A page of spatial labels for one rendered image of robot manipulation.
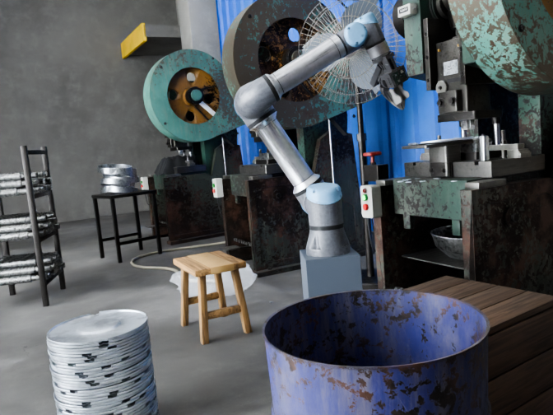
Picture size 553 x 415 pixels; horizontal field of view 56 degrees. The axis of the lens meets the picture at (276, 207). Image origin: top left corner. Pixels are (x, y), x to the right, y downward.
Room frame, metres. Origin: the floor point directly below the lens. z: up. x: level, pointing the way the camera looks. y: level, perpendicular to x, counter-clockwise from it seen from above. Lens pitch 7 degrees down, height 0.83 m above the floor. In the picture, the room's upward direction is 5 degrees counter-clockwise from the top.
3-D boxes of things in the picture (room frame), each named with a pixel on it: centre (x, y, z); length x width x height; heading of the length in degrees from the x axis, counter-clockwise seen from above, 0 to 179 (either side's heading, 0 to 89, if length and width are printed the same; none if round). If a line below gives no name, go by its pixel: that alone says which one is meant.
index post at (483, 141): (1.91, -0.77, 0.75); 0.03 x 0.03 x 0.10; 28
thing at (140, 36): (7.72, 1.39, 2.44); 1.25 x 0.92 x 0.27; 28
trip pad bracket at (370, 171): (2.29, -0.45, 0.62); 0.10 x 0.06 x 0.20; 28
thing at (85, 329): (1.54, 0.57, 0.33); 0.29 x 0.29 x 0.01
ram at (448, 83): (2.10, -0.76, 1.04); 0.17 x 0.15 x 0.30; 118
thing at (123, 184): (4.44, 1.29, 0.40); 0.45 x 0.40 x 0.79; 40
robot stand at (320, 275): (1.76, -0.16, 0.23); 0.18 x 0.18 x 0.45; 3
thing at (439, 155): (2.04, -0.64, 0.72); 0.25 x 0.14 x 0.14; 118
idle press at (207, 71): (5.35, 0.58, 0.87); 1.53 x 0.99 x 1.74; 121
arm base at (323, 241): (1.76, -0.16, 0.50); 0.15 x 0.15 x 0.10
